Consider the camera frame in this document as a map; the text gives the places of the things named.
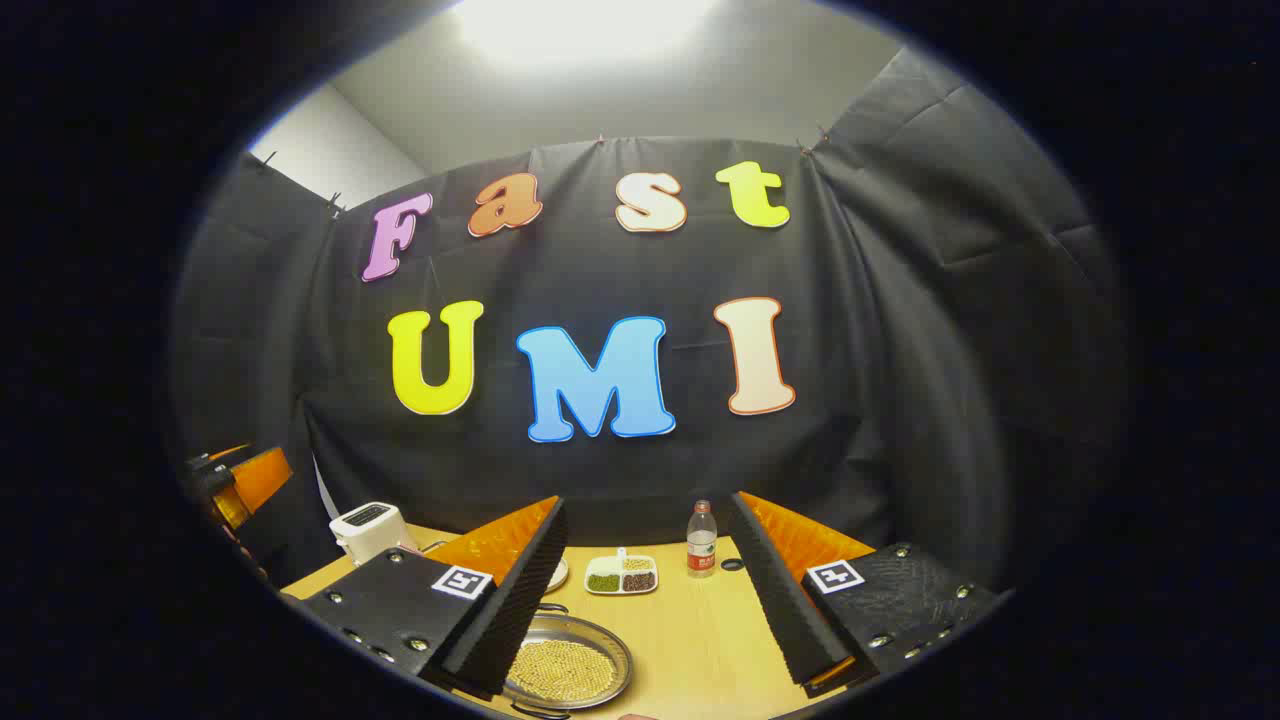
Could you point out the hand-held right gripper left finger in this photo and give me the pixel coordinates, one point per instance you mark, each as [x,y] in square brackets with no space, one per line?
[520,600]

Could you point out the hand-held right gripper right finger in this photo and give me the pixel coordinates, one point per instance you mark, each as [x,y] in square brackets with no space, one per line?
[780,600]

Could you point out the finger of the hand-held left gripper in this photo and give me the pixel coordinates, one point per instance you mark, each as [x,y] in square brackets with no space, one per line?
[262,475]

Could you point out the stainless steel pot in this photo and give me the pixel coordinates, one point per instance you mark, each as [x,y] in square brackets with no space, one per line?
[610,640]

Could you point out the round white plate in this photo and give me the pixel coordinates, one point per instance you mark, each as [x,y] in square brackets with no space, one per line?
[557,575]

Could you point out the pile of soybeans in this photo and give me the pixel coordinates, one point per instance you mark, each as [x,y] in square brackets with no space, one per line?
[565,670]

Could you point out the green mung beans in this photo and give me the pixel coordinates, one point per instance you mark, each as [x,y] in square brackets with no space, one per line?
[604,582]

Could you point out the white divided dish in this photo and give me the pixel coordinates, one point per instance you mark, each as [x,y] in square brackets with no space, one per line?
[610,566]

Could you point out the clear plastic water bottle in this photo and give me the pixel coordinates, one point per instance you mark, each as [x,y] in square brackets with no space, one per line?
[701,545]

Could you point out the white toaster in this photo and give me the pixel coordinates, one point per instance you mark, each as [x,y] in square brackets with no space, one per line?
[368,530]

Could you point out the dark red beans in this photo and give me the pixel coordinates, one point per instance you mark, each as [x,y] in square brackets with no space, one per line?
[639,581]

